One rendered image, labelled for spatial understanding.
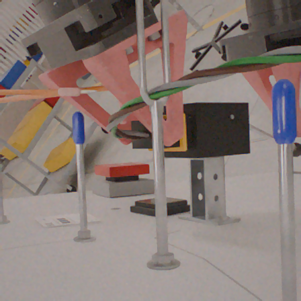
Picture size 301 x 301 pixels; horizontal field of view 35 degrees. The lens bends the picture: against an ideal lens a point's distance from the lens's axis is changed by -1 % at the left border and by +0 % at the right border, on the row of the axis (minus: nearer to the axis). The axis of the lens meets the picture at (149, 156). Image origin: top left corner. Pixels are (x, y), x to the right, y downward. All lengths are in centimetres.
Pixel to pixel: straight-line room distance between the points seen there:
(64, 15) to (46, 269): 14
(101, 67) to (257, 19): 20
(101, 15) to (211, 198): 17
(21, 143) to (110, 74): 392
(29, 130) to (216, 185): 391
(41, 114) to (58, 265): 409
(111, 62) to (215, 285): 13
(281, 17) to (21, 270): 29
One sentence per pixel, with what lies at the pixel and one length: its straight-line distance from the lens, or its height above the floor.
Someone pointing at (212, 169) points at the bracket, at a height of 112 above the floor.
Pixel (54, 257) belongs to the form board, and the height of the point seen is 119.
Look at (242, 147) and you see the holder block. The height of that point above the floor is 111.
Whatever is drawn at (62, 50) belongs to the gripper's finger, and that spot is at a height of 126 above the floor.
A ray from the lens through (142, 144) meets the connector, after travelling 33.
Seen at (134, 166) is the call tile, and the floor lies 110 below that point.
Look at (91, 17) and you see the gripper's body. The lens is 26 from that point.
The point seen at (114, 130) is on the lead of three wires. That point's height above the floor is 121.
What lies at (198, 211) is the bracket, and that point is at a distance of 38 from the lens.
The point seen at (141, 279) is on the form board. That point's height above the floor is 118.
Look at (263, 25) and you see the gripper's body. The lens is 43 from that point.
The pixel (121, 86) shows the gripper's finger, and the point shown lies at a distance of 27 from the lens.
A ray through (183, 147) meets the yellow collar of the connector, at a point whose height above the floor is 116.
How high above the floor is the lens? 129
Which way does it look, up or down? 22 degrees down
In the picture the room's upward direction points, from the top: 50 degrees counter-clockwise
